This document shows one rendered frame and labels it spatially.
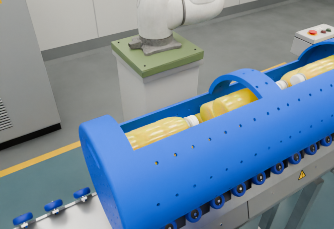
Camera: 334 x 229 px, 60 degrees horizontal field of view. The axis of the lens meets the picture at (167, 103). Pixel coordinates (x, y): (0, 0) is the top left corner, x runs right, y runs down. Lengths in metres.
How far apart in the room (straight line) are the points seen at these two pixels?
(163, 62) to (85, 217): 0.68
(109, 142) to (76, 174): 1.63
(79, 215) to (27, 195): 1.36
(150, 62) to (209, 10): 0.35
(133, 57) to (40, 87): 1.15
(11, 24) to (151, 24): 1.08
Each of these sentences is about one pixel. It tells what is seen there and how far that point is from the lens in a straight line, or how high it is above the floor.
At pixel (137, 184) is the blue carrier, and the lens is 0.56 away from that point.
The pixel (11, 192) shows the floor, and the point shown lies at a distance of 2.26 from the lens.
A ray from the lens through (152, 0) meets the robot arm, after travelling 1.22.
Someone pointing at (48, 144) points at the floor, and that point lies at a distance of 2.48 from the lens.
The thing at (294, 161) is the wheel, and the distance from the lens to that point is 0.97.
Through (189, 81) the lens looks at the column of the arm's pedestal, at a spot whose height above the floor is 0.88.
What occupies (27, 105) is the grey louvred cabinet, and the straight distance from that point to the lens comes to 2.34.
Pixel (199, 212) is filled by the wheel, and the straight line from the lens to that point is 0.79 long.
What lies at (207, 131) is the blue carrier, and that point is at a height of 1.21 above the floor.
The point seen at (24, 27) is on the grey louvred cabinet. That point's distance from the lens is 2.09.
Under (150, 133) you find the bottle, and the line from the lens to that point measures 0.63.
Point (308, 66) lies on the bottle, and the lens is 0.97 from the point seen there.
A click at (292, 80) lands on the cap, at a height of 1.16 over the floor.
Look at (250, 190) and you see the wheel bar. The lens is 0.90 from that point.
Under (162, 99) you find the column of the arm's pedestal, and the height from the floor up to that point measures 0.83.
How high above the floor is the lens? 1.63
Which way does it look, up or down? 37 degrees down
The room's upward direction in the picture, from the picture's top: straight up
